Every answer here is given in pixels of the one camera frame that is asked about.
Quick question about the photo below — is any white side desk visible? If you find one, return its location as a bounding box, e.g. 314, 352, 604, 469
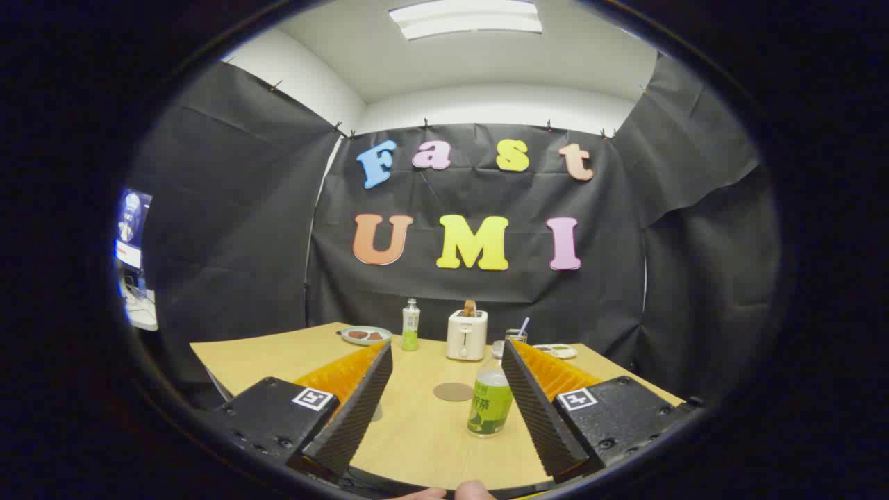
122, 274, 159, 332

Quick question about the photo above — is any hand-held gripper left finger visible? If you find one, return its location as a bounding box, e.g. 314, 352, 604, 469
201, 340, 394, 480

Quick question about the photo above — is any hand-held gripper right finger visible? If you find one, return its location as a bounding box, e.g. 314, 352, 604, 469
500, 338, 702, 483

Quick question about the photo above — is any green label juice bottle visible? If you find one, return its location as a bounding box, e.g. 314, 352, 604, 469
467, 340, 515, 439

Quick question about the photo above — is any pale green plate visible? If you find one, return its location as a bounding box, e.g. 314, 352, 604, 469
340, 326, 393, 347

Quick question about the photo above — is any wooden table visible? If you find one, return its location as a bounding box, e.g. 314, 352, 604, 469
190, 322, 685, 490

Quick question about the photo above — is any capped green label bottle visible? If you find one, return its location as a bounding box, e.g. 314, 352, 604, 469
401, 299, 421, 352

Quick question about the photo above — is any white toaster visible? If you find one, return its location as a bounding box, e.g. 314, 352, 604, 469
446, 310, 488, 362

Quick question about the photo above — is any black backdrop cloth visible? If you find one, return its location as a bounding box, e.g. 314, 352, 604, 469
128, 56, 782, 410

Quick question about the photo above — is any ceiling light panel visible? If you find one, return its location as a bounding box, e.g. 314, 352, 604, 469
388, 0, 544, 41

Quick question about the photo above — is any computer monitor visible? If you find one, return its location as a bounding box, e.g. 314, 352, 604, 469
115, 187, 153, 272

